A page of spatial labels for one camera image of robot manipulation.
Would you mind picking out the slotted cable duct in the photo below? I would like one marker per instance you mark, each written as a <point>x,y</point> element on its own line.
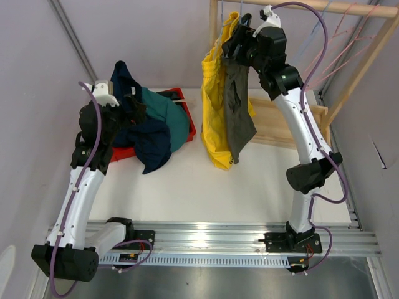
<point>196,260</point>

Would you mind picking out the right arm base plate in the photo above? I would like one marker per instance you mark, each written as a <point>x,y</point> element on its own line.
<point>279,242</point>

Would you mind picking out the olive green shorts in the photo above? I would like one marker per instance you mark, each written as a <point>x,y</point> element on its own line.
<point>238,113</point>

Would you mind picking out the dark grey shorts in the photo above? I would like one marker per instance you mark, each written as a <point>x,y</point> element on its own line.
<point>173,95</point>

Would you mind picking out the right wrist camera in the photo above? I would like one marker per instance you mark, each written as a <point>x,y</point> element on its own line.
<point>270,19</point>

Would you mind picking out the blue hanger of navy shorts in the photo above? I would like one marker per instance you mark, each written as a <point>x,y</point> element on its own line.
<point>311,37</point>

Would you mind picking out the teal green shorts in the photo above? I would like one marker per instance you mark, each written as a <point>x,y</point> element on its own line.
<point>173,115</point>

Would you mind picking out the blue hanger of yellow shorts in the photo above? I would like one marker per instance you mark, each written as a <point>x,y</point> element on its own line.
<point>218,23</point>

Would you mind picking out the red plastic bin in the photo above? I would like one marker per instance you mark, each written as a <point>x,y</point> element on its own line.
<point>124,153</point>

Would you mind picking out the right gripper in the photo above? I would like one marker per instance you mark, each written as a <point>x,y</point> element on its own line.
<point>245,40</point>

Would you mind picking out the blue hanger of olive shorts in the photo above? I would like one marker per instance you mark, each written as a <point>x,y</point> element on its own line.
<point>245,18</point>

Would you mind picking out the pink hanger of teal shorts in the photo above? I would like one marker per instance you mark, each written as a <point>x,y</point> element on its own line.
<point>341,50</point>

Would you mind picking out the aluminium rail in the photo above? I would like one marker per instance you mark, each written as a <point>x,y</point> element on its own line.
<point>219,238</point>

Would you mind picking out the navy blue shorts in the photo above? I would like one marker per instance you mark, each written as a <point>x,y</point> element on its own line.
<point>151,139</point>

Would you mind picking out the wooden clothes rack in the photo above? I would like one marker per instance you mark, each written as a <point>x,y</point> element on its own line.
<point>283,125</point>

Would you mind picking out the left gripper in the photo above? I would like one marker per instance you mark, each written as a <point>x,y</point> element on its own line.
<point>136,116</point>

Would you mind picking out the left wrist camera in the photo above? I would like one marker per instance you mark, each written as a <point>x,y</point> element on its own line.
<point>102,90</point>

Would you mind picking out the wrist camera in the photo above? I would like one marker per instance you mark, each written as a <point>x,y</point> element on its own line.
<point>270,19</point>
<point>102,90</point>

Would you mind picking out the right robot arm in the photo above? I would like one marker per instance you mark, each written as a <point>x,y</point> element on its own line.
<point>317,162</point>

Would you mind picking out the yellow shorts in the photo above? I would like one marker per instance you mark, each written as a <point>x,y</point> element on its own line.
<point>213,132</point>

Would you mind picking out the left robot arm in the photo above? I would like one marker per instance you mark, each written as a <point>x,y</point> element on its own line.
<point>66,253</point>

